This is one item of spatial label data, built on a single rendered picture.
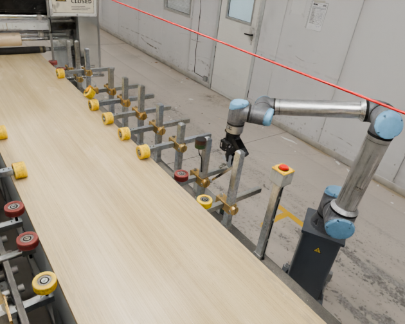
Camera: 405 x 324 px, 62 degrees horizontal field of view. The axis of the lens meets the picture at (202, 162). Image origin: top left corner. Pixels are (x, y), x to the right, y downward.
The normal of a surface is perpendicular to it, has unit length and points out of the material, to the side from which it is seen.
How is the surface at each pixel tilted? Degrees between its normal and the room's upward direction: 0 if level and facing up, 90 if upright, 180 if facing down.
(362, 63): 90
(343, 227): 95
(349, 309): 0
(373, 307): 0
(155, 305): 0
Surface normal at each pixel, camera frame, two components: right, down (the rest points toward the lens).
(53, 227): 0.11, -0.85
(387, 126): -0.19, 0.37
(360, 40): -0.80, 0.23
